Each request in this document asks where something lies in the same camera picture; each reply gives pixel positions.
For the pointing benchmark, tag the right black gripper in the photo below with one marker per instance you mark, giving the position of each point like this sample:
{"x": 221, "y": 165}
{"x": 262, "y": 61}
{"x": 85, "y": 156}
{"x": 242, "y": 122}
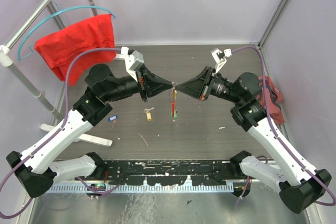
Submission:
{"x": 199, "y": 86}

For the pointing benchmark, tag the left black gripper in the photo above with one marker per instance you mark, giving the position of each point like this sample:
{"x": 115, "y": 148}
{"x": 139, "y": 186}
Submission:
{"x": 150, "y": 84}

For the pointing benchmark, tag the metal key holder red handle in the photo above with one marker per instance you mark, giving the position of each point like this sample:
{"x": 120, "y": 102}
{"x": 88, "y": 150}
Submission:
{"x": 172, "y": 98}

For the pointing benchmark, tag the green tag key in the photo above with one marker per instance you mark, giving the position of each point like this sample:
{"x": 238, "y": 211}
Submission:
{"x": 174, "y": 114}

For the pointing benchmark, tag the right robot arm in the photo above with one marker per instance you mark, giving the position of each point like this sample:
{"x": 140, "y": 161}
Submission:
{"x": 295, "y": 180}

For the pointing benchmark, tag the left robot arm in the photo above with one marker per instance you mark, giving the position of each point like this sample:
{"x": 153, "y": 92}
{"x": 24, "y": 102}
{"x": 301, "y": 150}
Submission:
{"x": 36, "y": 168}

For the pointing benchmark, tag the blue tag key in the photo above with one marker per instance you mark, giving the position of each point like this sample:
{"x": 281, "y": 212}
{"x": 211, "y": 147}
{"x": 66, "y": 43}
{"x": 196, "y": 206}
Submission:
{"x": 113, "y": 118}

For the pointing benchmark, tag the reddish shirt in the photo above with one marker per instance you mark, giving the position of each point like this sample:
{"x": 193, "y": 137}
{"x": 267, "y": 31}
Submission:
{"x": 273, "y": 98}

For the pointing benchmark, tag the red cloth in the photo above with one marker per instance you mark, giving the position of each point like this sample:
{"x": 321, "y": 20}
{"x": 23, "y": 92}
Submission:
{"x": 59, "y": 49}

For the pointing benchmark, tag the teal clothes hanger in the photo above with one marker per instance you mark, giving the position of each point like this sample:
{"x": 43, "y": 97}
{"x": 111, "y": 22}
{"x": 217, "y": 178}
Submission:
{"x": 92, "y": 7}

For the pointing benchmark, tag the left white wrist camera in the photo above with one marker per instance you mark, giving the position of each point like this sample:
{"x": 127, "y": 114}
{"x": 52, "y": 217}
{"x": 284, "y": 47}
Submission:
{"x": 133, "y": 61}

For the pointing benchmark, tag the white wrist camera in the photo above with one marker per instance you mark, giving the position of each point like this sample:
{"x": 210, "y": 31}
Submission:
{"x": 133, "y": 61}
{"x": 220, "y": 58}

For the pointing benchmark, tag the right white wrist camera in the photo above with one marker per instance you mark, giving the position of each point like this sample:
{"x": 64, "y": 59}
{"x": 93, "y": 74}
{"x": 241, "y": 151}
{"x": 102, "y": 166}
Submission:
{"x": 220, "y": 58}

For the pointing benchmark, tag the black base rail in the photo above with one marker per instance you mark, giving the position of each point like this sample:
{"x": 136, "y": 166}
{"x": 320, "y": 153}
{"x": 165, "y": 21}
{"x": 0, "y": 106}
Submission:
{"x": 168, "y": 172}

